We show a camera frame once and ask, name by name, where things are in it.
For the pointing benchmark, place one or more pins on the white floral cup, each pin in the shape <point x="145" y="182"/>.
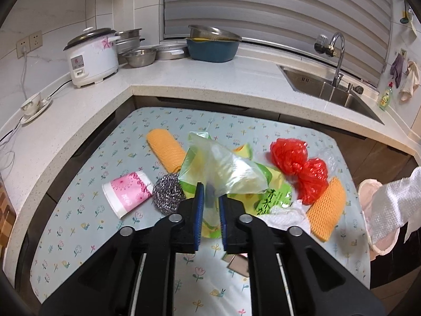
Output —
<point x="31" y="103"/>

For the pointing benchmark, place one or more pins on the orange foam net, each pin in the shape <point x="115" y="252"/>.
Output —
<point x="327" y="209"/>
<point x="166" y="151"/>

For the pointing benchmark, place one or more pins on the brown wooden board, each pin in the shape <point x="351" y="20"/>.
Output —
<point x="6" y="217"/>

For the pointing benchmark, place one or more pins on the brown cardboard piece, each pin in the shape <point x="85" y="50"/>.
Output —
<point x="237" y="265"/>

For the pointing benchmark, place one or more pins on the red plastic bag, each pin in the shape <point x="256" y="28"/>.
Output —
<point x="291" y="156"/>

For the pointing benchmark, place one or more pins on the pink paper cup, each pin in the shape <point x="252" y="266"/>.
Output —
<point x="126" y="192"/>

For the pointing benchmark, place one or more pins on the white wall socket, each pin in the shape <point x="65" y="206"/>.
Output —
<point x="23" y="45"/>
<point x="35" y="39"/>

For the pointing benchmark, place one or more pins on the steel bowl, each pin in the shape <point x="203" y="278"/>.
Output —
<point x="139" y="57"/>

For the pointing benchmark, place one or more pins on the hanging green brush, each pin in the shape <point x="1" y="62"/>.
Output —
<point x="404" y="18"/>

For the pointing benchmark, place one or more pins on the white paper tissue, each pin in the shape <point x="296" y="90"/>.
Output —
<point x="284" y="219"/>

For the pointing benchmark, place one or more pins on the beige cloth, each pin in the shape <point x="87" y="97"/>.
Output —
<point x="409" y="84"/>

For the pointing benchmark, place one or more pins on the pink trash bin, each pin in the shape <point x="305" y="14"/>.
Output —
<point x="365" y="192"/>

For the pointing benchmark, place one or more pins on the clear green-tinted plastic bag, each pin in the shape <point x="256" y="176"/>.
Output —
<point x="220" y="163"/>

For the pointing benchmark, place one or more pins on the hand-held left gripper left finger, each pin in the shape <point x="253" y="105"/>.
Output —
<point x="199" y="217"/>

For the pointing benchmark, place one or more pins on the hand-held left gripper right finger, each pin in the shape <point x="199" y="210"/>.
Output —
<point x="223" y="223"/>

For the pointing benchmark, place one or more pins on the yellow green snack packet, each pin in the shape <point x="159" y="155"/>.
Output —
<point x="244" y="151"/>

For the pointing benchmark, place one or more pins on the floral tablecloth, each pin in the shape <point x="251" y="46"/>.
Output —
<point x="98" y="158"/>

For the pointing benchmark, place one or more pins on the dark sink scrubber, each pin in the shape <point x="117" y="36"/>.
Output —
<point x="359" y="89"/>

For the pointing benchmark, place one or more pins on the steel sink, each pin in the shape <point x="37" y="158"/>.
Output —
<point x="312" y="82"/>

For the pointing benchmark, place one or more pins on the steel wool scrubber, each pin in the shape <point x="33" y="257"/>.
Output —
<point x="168" y="192"/>

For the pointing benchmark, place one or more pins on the teacup on saucer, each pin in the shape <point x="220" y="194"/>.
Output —
<point x="41" y="109"/>

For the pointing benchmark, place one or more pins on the green dish soap bottle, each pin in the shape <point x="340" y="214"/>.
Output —
<point x="384" y="97"/>

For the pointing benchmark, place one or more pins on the chrome faucet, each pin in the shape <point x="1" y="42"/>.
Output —
<point x="338" y="59"/>

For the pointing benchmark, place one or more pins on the grey window blind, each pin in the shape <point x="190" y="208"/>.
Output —
<point x="279" y="10"/>

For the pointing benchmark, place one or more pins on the blue plastic basin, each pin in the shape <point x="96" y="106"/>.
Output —
<point x="210" y="52"/>

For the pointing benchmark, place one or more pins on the steel colander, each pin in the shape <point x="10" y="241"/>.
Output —
<point x="213" y="34"/>

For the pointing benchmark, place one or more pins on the clear plastic wrap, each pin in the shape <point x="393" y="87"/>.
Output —
<point x="329" y="161"/>

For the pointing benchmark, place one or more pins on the purple cloth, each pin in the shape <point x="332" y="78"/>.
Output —
<point x="397" y="69"/>

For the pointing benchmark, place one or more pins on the steel steamer pot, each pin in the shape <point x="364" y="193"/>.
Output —
<point x="130" y="41"/>

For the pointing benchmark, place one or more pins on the white floral rice cooker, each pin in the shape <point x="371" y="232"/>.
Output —
<point x="92" y="59"/>

